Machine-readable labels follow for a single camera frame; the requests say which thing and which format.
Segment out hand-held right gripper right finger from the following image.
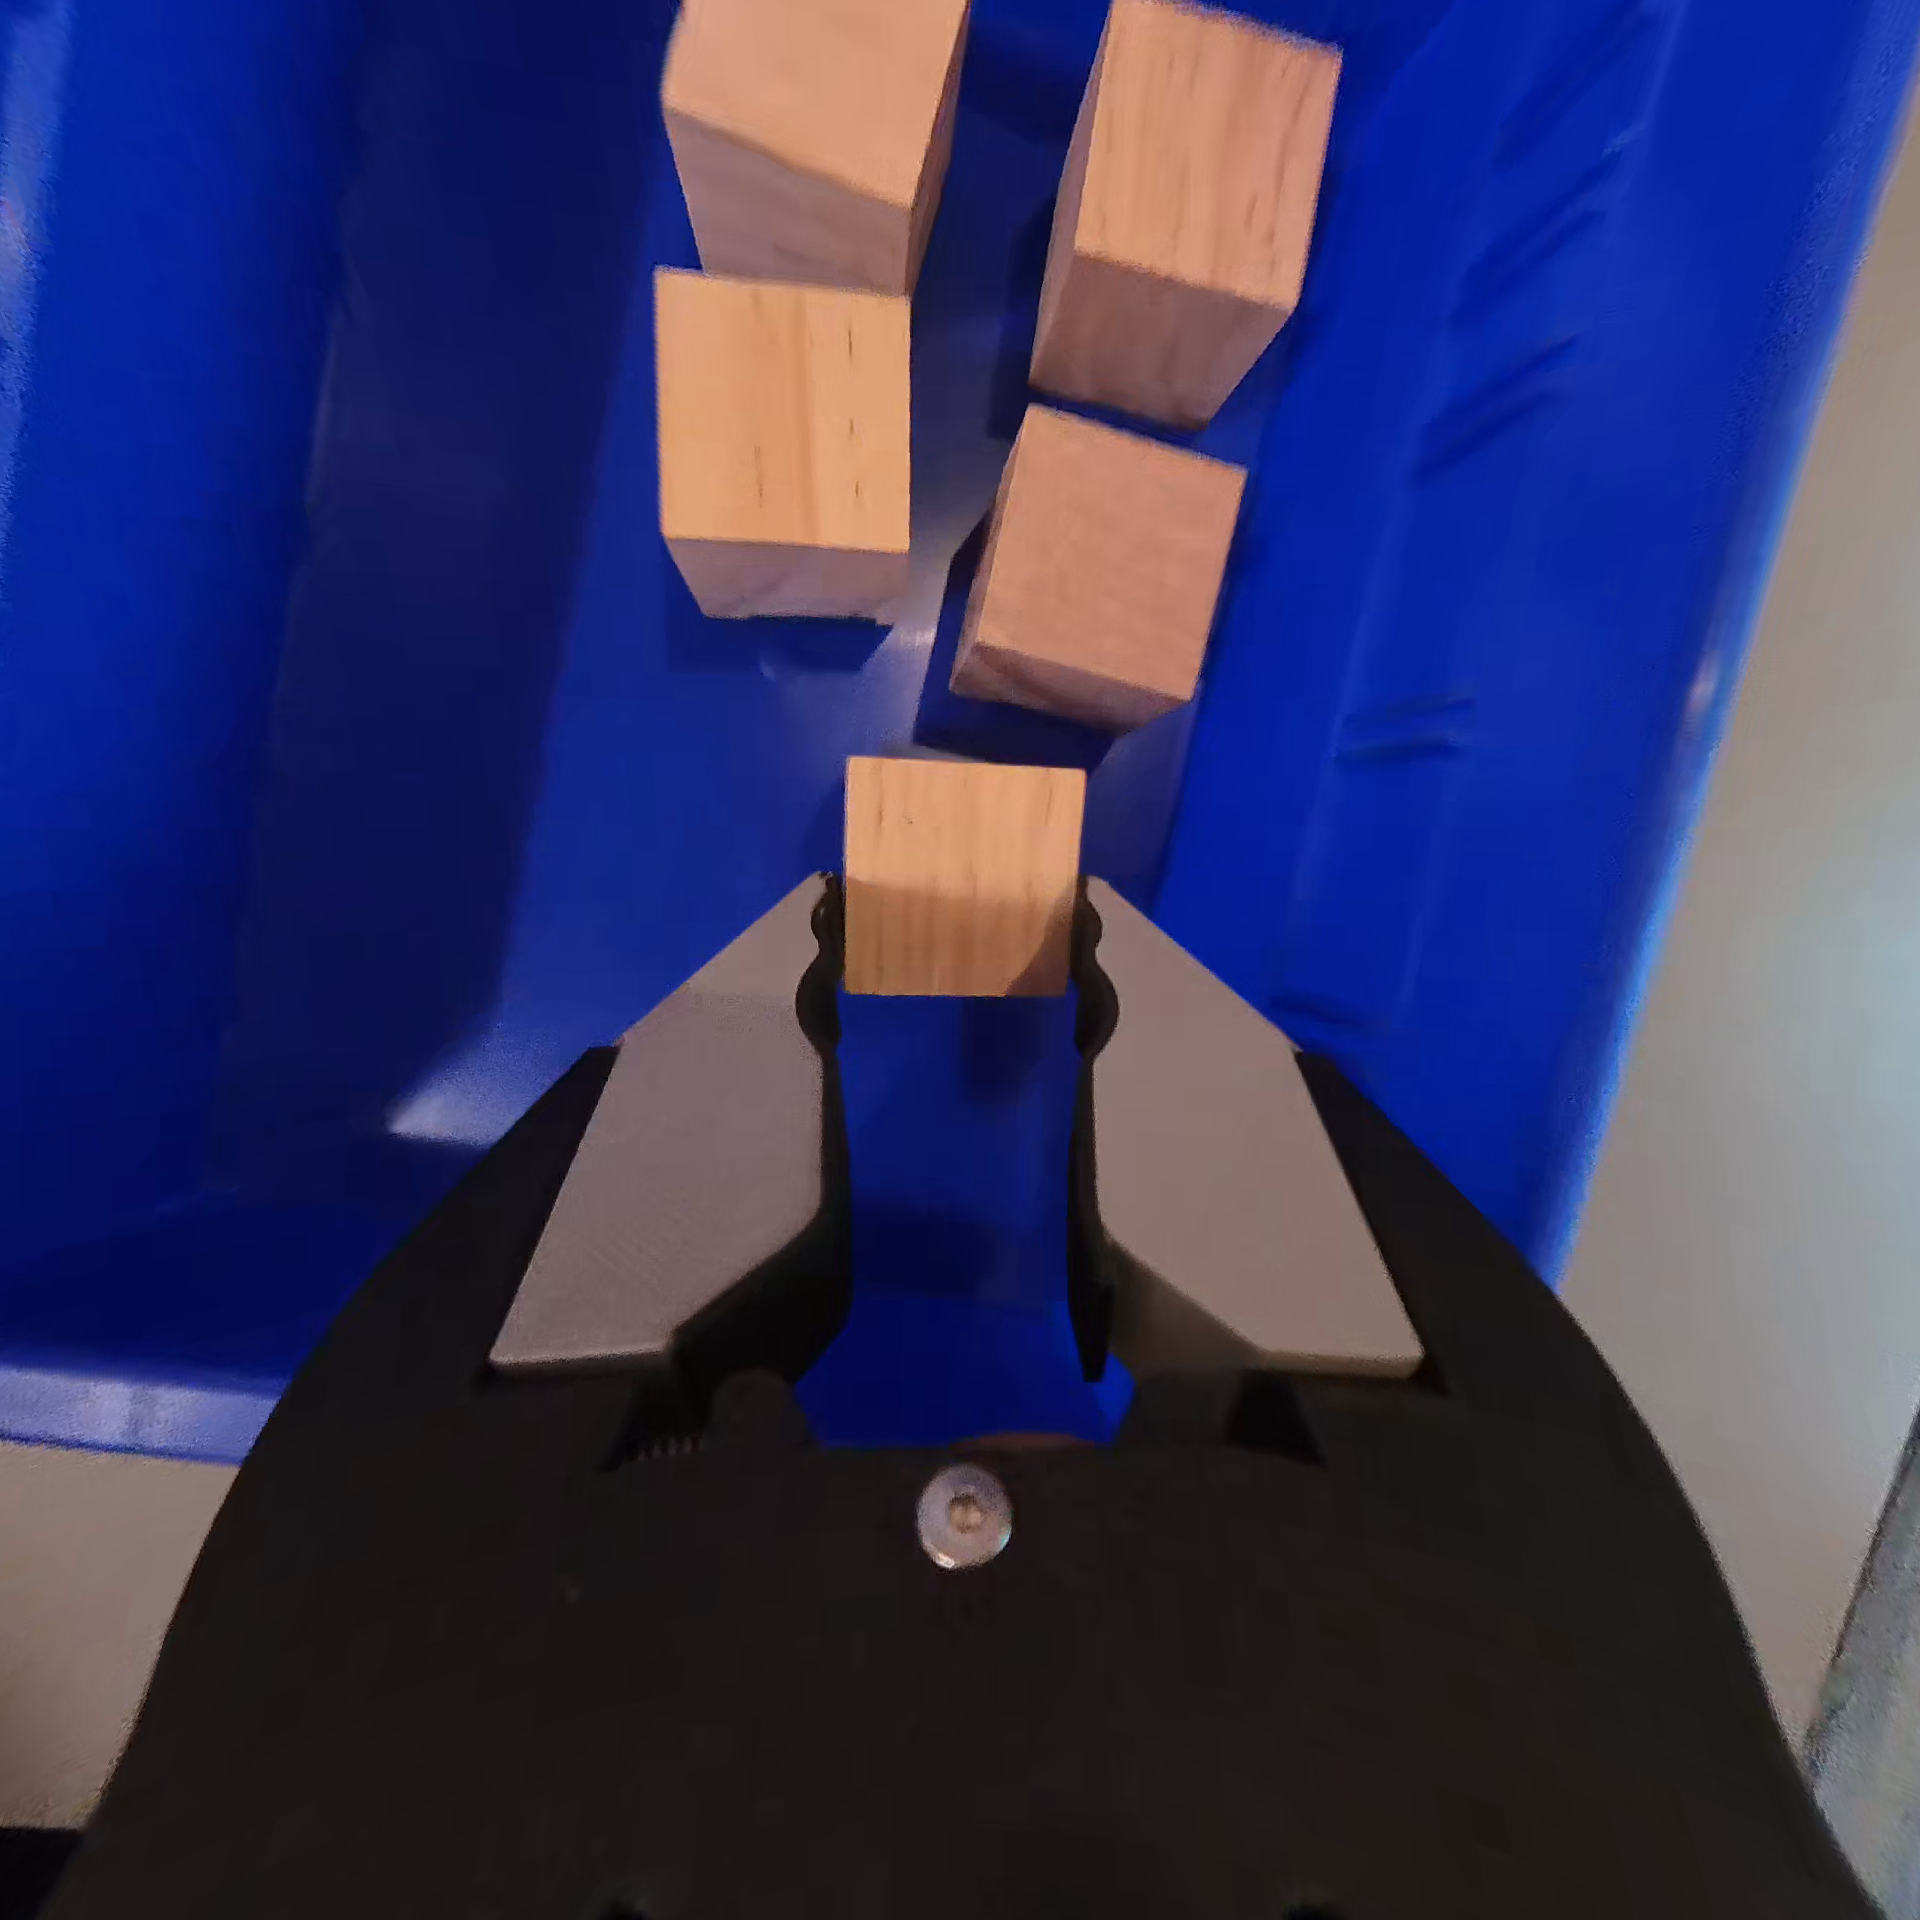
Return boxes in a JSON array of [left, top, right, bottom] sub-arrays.
[[1071, 879, 1431, 1386]]

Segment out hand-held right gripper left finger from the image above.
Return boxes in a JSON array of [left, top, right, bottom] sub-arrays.
[[480, 869, 859, 1390]]

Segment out wooden cube with blue stripe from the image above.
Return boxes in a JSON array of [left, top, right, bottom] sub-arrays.
[[946, 398, 1248, 733], [842, 751, 1089, 1000], [1029, 0, 1350, 439], [657, 264, 914, 623], [664, 0, 972, 298]]

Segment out blue plastic bin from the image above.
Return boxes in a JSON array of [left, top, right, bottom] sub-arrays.
[[0, 0, 1920, 1467]]

